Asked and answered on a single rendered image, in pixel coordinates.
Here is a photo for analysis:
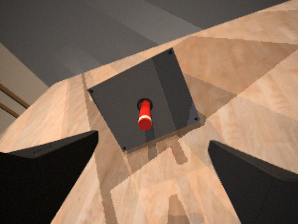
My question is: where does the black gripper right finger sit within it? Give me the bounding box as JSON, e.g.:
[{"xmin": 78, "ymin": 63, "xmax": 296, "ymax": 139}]
[{"xmin": 208, "ymin": 140, "xmax": 298, "ymax": 224}]

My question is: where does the red cylindrical peg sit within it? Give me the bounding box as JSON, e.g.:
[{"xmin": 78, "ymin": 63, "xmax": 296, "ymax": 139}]
[{"xmin": 138, "ymin": 100, "xmax": 152, "ymax": 131}]

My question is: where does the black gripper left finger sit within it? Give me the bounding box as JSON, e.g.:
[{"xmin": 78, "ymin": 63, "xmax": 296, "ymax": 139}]
[{"xmin": 0, "ymin": 130, "xmax": 98, "ymax": 224}]

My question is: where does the dark grey sloped panel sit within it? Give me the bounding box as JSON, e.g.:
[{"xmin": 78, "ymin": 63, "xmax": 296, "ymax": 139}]
[{"xmin": 87, "ymin": 47, "xmax": 201, "ymax": 152}]

